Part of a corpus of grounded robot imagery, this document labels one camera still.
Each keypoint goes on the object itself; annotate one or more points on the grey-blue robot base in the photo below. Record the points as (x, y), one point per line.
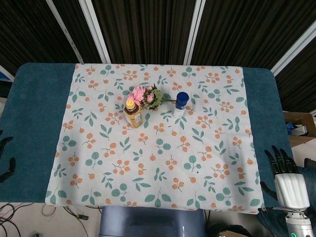
(153, 222)

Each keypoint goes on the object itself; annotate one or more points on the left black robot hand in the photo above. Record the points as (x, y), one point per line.
(7, 163)

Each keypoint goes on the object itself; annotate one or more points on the wide white frame bar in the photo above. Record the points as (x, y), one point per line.
(195, 30)
(293, 48)
(95, 30)

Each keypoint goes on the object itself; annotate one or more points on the yellow tea bottle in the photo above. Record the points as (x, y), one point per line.
(133, 114)

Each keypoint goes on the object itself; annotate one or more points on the floral print tablecloth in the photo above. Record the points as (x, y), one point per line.
(158, 153)

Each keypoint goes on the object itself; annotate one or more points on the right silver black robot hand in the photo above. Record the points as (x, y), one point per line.
(291, 187)

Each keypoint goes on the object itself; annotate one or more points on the black floor connector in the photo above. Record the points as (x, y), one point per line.
(82, 217)

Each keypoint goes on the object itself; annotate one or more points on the pink flower bouquet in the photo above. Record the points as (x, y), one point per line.
(148, 97)

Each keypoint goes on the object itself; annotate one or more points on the cardboard box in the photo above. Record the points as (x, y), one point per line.
(300, 130)

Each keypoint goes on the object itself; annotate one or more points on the black round floor object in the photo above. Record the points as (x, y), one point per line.
(233, 232)

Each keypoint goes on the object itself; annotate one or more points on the teal table cover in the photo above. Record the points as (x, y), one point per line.
(32, 128)

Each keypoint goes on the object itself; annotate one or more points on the thin white frame bar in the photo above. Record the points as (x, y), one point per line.
(65, 30)

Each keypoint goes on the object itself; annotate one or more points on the blue and white bottle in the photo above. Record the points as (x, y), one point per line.
(180, 105)

